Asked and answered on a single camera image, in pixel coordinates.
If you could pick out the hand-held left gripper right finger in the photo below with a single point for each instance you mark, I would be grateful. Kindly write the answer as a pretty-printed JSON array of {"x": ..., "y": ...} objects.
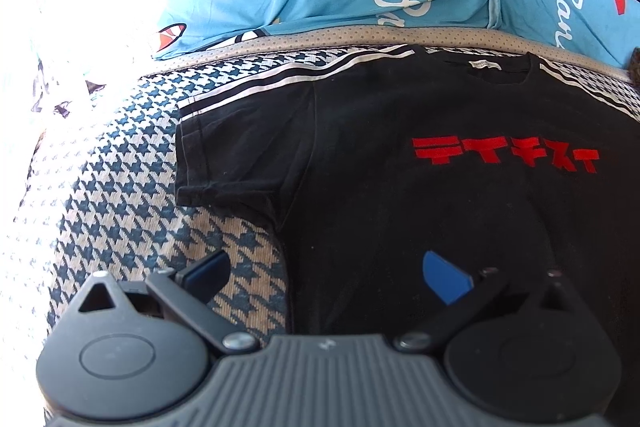
[{"x": 445, "y": 279}]

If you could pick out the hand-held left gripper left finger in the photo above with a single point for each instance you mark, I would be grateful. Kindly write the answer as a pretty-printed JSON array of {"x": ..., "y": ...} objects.
[{"x": 210, "y": 272}]

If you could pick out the black t-shirt with red print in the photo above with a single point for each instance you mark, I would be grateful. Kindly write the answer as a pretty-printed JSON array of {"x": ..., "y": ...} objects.
[{"x": 375, "y": 187}]

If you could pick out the houndstooth mat with beige border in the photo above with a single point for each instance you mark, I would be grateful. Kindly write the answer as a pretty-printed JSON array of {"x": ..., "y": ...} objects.
[{"x": 110, "y": 187}]

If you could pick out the brown patterned cloth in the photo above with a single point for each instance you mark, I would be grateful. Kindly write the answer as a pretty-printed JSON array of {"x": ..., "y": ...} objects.
[{"x": 635, "y": 64}]

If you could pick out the white printed bed sheet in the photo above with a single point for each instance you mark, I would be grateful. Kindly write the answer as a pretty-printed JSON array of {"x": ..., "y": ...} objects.
[{"x": 50, "y": 32}]

